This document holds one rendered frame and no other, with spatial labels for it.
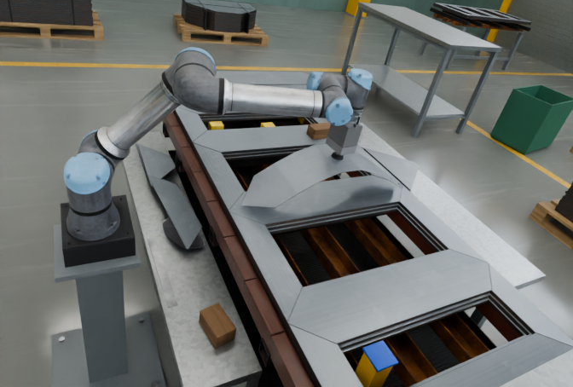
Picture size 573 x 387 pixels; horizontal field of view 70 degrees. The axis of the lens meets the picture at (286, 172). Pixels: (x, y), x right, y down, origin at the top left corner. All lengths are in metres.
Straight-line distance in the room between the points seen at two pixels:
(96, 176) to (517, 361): 1.21
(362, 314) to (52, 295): 1.56
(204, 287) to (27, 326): 1.05
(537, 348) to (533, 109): 3.69
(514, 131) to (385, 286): 3.84
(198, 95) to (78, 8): 4.52
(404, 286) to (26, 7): 4.99
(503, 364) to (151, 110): 1.15
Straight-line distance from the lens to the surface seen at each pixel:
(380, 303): 1.20
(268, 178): 1.38
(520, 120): 4.90
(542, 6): 10.49
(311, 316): 1.10
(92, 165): 1.28
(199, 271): 1.38
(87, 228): 1.36
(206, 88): 1.08
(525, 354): 1.31
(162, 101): 1.24
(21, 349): 2.14
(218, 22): 5.94
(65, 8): 5.54
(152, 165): 1.77
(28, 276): 2.39
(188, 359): 1.20
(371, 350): 1.05
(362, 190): 1.60
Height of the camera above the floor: 1.69
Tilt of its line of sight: 32 degrees down
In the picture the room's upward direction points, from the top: 12 degrees clockwise
